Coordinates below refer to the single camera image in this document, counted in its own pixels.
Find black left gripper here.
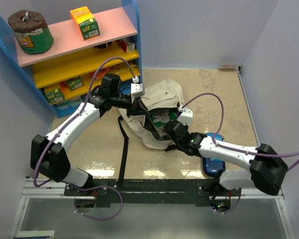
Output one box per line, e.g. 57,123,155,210
111,93,150,118

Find blue pencil case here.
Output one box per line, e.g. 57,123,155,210
203,133,226,178

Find beige canvas backpack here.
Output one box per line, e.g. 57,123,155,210
117,79,186,189

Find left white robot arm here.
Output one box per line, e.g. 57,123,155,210
30,74,146,195

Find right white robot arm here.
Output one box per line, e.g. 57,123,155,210
164,120,288,196

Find yellow snack bag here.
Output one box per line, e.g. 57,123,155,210
108,60,139,77

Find brown green toilet roll pack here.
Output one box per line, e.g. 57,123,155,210
8,10,54,54

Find orange snack packet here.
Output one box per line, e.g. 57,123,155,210
95,67,113,81

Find green sponge box middle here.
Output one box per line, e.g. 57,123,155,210
65,76,84,91

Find blue wooden shelf unit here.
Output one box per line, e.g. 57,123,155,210
0,0,142,118

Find black object on shelf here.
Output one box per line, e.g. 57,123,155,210
93,42,112,49

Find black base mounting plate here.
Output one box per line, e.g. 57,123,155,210
64,179,239,208

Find green sponge box left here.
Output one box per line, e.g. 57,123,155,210
44,88,65,104

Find red white small box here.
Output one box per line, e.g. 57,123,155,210
116,38,135,53

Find orange green sponge box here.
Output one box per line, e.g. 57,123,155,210
70,6,100,41

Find small white orange label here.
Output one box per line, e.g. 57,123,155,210
217,64,239,70

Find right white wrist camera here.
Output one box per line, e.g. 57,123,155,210
177,106,193,126

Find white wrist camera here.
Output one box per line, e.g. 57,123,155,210
177,106,193,126
131,83,145,98

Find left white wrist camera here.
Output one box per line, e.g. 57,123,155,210
131,83,145,98

